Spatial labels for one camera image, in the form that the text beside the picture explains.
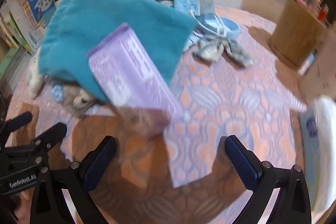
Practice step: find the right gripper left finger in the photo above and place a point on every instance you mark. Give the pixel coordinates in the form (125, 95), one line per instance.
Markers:
(49, 205)

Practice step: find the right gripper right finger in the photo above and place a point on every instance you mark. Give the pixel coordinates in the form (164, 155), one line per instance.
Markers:
(261, 177)

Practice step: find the grey plush toy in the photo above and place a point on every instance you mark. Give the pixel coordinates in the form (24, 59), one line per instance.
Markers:
(74, 99)

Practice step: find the purple tissue pack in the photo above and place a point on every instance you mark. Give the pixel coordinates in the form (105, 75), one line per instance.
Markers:
(132, 83)

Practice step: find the teal cloth pouch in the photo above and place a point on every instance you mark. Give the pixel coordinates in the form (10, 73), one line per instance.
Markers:
(78, 26)

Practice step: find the plaid fabric bow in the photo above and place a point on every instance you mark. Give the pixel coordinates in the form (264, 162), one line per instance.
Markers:
(211, 48)

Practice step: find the light blue round bowl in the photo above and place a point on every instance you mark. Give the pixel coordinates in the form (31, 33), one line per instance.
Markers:
(213, 24)

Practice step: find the row of upright books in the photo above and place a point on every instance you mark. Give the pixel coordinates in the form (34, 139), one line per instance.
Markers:
(16, 20)

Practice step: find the white tissue pack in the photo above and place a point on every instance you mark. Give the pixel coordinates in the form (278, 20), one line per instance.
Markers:
(318, 138)

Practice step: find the pink lidded bin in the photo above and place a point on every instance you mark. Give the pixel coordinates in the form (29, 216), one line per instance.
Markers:
(319, 79)

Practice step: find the pink patterned table mat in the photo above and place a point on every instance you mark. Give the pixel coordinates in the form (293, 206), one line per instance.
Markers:
(184, 176)

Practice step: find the wooden pen holder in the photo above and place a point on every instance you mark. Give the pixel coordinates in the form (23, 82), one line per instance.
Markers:
(296, 35)

